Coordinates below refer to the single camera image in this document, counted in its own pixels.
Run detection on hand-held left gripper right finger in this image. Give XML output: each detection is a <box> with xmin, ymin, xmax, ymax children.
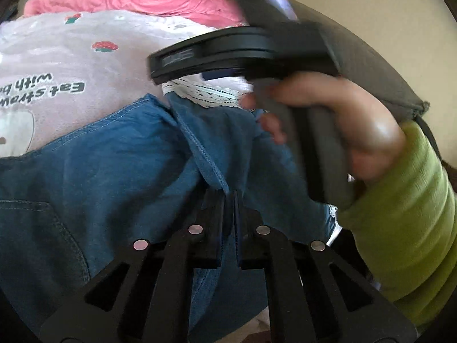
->
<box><xmin>233</xmin><ymin>189</ymin><xmax>419</xmax><ymax>343</ymax></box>

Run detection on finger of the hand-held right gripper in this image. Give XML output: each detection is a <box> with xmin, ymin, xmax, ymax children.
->
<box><xmin>147</xmin><ymin>28</ymin><xmax>276</xmax><ymax>86</ymax></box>

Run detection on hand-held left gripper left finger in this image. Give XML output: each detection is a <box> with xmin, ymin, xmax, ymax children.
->
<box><xmin>39</xmin><ymin>189</ymin><xmax>225</xmax><ymax>343</ymax></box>

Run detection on blue denim pants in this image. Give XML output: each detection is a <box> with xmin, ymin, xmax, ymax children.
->
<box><xmin>0</xmin><ymin>75</ymin><xmax>340</xmax><ymax>334</ymax></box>

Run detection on person's right hand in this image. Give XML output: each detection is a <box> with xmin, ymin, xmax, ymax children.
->
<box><xmin>242</xmin><ymin>71</ymin><xmax>408</xmax><ymax>184</ymax></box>

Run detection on grey padded headboard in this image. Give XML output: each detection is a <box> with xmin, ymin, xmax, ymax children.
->
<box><xmin>286</xmin><ymin>0</ymin><xmax>431</xmax><ymax>115</ymax></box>

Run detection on pink strawberry printed blanket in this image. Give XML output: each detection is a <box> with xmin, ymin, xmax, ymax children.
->
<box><xmin>0</xmin><ymin>10</ymin><xmax>252</xmax><ymax>159</ymax></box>

